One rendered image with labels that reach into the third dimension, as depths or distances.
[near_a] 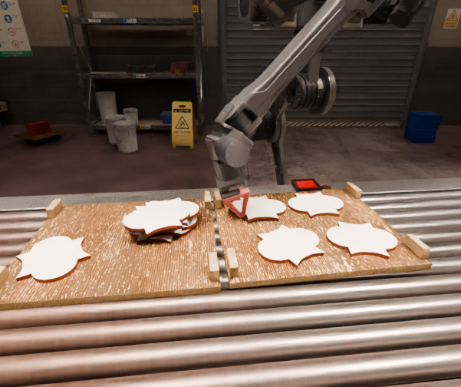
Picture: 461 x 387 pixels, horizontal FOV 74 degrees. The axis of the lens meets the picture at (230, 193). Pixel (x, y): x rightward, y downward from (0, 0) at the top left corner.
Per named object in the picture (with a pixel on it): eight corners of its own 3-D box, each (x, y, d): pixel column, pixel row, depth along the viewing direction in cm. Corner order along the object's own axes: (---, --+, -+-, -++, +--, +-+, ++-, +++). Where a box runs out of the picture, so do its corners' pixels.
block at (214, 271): (208, 262, 62) (208, 250, 60) (217, 261, 62) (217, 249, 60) (209, 282, 56) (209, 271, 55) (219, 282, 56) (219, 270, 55)
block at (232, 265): (225, 258, 63) (225, 247, 61) (234, 257, 63) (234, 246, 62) (229, 279, 57) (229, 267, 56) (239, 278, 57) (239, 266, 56)
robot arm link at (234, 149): (252, 124, 75) (228, 101, 70) (278, 131, 65) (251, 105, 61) (223, 164, 75) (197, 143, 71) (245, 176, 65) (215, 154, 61)
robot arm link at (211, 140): (222, 125, 73) (199, 133, 71) (234, 129, 67) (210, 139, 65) (229, 151, 76) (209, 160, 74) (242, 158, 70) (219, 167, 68)
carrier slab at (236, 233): (212, 201, 88) (212, 196, 87) (347, 193, 93) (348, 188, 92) (229, 289, 57) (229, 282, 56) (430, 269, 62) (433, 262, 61)
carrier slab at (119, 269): (59, 210, 83) (57, 205, 83) (210, 203, 87) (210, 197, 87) (-20, 312, 52) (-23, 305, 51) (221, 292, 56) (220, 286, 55)
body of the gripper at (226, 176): (221, 195, 71) (211, 167, 68) (216, 178, 80) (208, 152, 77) (247, 186, 71) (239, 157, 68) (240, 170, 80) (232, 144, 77)
